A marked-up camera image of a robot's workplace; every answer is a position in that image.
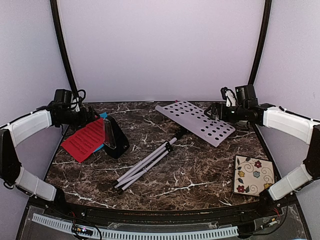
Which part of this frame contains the black frame post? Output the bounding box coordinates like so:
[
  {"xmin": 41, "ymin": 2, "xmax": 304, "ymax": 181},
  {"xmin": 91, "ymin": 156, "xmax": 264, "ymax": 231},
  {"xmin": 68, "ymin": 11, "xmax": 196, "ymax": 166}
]
[
  {"xmin": 49, "ymin": 0, "xmax": 78, "ymax": 94},
  {"xmin": 248, "ymin": 0, "xmax": 272, "ymax": 85}
]

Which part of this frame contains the white music stand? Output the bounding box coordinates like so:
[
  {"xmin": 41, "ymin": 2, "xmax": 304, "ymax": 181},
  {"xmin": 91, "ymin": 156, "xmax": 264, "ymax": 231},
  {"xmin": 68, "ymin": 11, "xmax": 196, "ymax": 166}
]
[{"xmin": 112, "ymin": 101, "xmax": 235, "ymax": 193}]

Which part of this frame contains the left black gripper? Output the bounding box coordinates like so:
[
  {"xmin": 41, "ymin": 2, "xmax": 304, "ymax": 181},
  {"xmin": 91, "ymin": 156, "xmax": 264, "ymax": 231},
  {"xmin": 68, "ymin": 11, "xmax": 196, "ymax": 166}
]
[{"xmin": 59, "ymin": 106, "xmax": 100, "ymax": 132}]

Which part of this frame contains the right black frame post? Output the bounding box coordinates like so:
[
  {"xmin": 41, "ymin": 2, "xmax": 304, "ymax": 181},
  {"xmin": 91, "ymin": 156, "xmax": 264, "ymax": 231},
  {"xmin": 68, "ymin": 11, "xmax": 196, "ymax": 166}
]
[{"xmin": 248, "ymin": 0, "xmax": 272, "ymax": 85}]

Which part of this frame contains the blue sheet music paper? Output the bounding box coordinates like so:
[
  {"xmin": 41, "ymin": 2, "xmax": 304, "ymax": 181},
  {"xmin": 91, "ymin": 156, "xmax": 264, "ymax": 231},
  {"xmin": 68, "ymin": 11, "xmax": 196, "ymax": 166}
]
[{"xmin": 94, "ymin": 112, "xmax": 108, "ymax": 153}]

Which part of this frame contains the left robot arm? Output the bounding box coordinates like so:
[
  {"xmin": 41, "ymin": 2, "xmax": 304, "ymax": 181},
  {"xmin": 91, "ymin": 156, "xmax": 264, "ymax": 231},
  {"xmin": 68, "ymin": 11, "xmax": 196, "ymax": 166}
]
[{"xmin": 0, "ymin": 107, "xmax": 100, "ymax": 218}]

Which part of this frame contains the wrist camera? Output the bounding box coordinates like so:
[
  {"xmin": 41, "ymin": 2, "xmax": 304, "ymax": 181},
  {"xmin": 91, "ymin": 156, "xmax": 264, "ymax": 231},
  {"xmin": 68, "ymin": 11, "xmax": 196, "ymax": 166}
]
[
  {"xmin": 53, "ymin": 89, "xmax": 87, "ymax": 112},
  {"xmin": 220, "ymin": 84, "xmax": 258, "ymax": 109}
]

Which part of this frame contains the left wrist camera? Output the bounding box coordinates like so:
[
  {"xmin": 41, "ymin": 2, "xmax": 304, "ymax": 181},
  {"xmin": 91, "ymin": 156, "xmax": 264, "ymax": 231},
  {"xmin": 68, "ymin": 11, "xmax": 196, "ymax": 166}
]
[{"xmin": 53, "ymin": 89, "xmax": 87, "ymax": 112}]

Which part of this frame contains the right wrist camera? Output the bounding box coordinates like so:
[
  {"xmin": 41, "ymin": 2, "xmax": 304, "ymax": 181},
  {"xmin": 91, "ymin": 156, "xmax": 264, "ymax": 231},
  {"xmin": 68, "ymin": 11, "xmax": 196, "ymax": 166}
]
[{"xmin": 220, "ymin": 84, "xmax": 258, "ymax": 109}]

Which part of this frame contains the left black frame post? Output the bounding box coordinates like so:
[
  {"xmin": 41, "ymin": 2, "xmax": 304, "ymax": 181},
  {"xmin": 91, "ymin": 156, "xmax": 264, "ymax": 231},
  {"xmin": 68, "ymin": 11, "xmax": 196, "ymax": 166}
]
[{"xmin": 49, "ymin": 0, "xmax": 78, "ymax": 94}]

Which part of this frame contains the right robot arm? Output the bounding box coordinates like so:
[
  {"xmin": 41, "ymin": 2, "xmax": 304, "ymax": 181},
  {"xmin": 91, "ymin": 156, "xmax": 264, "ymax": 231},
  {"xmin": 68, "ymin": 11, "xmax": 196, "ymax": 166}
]
[{"xmin": 204, "ymin": 102, "xmax": 320, "ymax": 217}]

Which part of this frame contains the red sheet music paper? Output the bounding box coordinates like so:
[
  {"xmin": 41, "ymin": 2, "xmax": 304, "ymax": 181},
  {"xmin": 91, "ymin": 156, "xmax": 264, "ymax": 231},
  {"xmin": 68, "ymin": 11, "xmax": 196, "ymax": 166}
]
[{"xmin": 61, "ymin": 118, "xmax": 105, "ymax": 163}]

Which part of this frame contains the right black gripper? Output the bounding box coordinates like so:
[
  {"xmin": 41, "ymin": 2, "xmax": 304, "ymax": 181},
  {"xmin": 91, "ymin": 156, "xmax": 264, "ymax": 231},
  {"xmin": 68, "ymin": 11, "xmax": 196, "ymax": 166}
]
[{"xmin": 204, "ymin": 102, "xmax": 248, "ymax": 124}]

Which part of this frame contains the floral ceramic tile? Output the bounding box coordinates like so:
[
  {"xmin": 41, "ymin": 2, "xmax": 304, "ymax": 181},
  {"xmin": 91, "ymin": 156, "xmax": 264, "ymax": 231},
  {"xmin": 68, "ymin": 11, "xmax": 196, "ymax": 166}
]
[{"xmin": 233, "ymin": 155, "xmax": 275, "ymax": 197}]

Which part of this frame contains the white slotted cable duct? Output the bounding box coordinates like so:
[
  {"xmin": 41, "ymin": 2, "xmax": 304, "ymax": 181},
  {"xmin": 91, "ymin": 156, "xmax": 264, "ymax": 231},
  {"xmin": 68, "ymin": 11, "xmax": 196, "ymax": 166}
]
[{"xmin": 31, "ymin": 213, "xmax": 239, "ymax": 240}]

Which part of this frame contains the pale green bowl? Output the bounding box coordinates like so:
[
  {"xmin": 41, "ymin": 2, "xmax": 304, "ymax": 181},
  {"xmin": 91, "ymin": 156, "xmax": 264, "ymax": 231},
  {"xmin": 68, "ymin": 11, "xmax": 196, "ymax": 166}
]
[{"xmin": 236, "ymin": 120, "xmax": 248, "ymax": 126}]

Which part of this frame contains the black metronome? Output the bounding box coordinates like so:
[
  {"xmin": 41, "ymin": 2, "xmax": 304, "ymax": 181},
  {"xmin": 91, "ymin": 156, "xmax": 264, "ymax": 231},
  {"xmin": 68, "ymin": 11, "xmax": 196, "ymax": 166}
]
[{"xmin": 103, "ymin": 115, "xmax": 130, "ymax": 159}]

